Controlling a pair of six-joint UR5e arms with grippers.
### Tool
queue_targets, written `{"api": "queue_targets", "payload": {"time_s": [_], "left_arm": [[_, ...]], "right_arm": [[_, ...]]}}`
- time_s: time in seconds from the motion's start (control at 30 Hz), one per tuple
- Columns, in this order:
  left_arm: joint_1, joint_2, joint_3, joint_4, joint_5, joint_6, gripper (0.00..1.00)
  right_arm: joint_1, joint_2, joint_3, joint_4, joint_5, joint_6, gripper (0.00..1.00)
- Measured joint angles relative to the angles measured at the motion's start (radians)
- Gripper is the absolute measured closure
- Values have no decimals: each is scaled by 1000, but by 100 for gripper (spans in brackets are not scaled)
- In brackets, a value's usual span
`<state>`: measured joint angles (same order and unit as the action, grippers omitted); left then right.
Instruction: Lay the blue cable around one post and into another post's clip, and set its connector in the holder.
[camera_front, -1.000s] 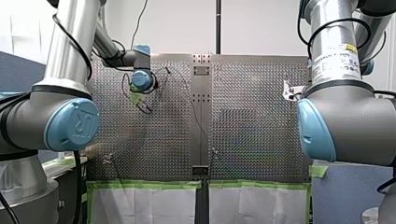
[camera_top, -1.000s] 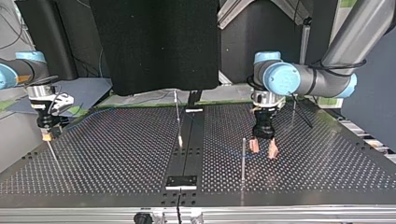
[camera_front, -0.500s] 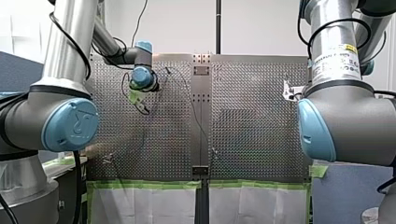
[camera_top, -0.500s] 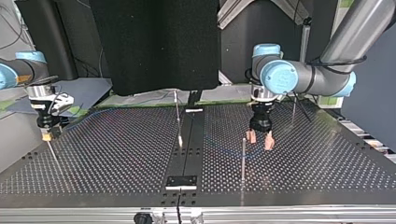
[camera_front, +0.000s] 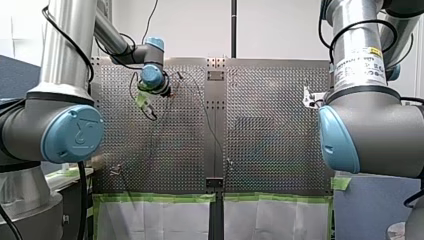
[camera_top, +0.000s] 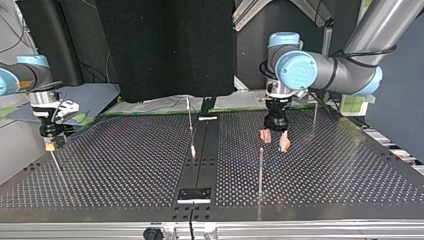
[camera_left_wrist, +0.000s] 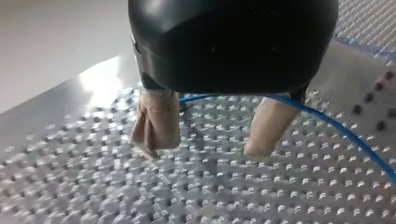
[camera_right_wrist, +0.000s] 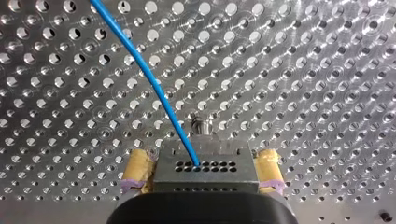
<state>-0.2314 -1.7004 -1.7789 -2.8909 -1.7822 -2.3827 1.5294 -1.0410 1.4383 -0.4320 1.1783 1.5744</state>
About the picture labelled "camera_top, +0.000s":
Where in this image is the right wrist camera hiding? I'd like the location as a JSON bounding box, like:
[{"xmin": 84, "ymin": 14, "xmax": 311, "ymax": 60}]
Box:
[{"xmin": 53, "ymin": 99, "xmax": 81, "ymax": 125}]

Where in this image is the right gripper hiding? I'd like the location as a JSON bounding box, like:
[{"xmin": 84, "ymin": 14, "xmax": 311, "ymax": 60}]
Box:
[{"xmin": 32, "ymin": 103, "xmax": 76, "ymax": 153}]

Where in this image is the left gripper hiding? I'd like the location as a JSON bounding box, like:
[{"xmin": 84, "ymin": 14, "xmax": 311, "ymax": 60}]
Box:
[{"xmin": 259, "ymin": 98, "xmax": 293, "ymax": 154}]

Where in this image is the thin black cable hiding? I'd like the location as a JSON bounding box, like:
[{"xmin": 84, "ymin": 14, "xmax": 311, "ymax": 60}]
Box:
[{"xmin": 188, "ymin": 201, "xmax": 196, "ymax": 240}]

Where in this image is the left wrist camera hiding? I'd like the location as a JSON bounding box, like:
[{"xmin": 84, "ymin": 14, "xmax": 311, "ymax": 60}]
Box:
[{"xmin": 261, "ymin": 88, "xmax": 310, "ymax": 102}]

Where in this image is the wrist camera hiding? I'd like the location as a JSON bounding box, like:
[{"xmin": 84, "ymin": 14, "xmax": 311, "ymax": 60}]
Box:
[
  {"xmin": 53, "ymin": 99, "xmax": 81, "ymax": 125},
  {"xmin": 261, "ymin": 88, "xmax": 310, "ymax": 102}
]

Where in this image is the black panel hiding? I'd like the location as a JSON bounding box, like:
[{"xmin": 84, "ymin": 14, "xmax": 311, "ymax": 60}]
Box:
[{"xmin": 94, "ymin": 0, "xmax": 237, "ymax": 104}]

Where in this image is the metal post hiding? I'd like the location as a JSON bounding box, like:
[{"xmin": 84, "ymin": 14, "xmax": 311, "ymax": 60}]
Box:
[
  {"xmin": 50, "ymin": 151, "xmax": 64, "ymax": 176},
  {"xmin": 312, "ymin": 101, "xmax": 319, "ymax": 132},
  {"xmin": 185, "ymin": 95, "xmax": 197, "ymax": 158},
  {"xmin": 258, "ymin": 147, "xmax": 264, "ymax": 197}
]

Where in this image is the black knob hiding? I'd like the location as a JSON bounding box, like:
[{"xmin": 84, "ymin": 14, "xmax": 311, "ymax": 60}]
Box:
[{"xmin": 142, "ymin": 227, "xmax": 165, "ymax": 240}]

